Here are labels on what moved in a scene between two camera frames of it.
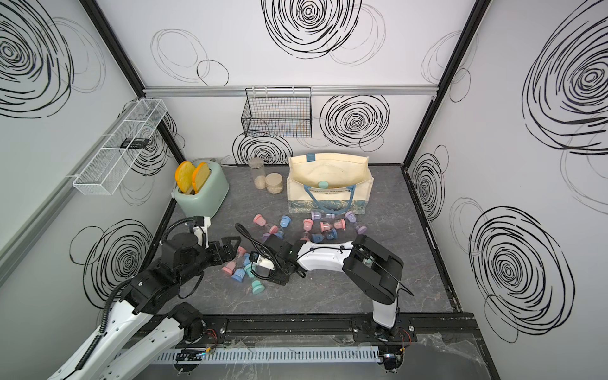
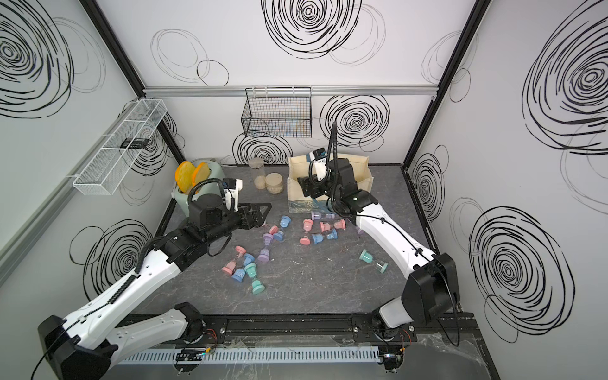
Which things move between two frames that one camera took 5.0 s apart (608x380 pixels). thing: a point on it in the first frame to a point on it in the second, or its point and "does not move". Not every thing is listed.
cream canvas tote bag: x=329 y=184 does not move
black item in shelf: x=136 y=143 does not move
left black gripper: x=230 y=252 to x=257 y=220
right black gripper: x=279 y=279 to x=307 y=186
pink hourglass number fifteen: x=307 y=226 does not move
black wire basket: x=278 y=112 does not move
